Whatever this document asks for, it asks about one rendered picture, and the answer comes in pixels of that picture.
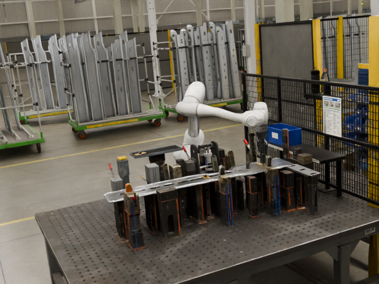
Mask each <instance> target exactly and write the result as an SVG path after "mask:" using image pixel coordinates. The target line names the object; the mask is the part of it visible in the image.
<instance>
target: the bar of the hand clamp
mask: <svg viewBox="0 0 379 284"><path fill-rule="evenodd" d="M254 135H255V134H254V133H253V132H251V133H248V139H249V148H250V152H251V153H252V156H253V152H254V156H256V152H255V144H254ZM252 150H253V152H252Z"/></svg>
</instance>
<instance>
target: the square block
mask: <svg viewBox="0 0 379 284"><path fill-rule="evenodd" d="M298 164H299V165H301V166H303V167H307V168H309V169H312V154H308V153H302V154H298ZM301 180H302V203H304V204H306V203H309V185H308V178H307V176H304V175H302V178H301Z"/></svg>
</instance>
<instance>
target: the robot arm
mask: <svg viewBox="0 0 379 284"><path fill-rule="evenodd" d="M204 96H205V86H204V85H203V84H202V83H201V82H198V81H197V82H193V83H192V84H190V85H189V87H188V89H187V91H186V93H185V96H184V99H183V100H182V101H180V102H179V103H178V104H177V106H176V110H177V112H178V113H179V114H181V115H183V116H187V117H188V129H187V130H186V132H185V136H184V142H183V146H184V147H185V149H186V151H187V153H188V155H189V156H190V157H191V153H190V146H191V145H192V144H194V145H196V146H197V147H198V145H202V144H203V142H204V133H203V132H202V130H201V129H200V117H203V116H218V117H222V118H225V119H229V120H232V121H236V122H241V123H243V124H244V126H248V127H250V128H255V131H256V133H257V138H258V139H256V141H257V148H258V153H260V163H261V164H264V163H265V162H266V154H267V146H268V141H266V136H267V130H268V127H267V125H268V124H267V121H268V109H267V105H266V103H264V102H258V103H255V104H254V108H253V110H251V111H246V112H245V113H243V114H237V113H233V112H229V111H227V110H224V109H221V108H216V107H212V106H207V105H204V104H203V101H204ZM180 147H182V146H180ZM173 157H174V159H175V161H176V159H180V158H182V159H184V160H185V161H186V160H188V158H187V155H186V153H185V152H184V150H180V151H177V152H174V154H173Z"/></svg>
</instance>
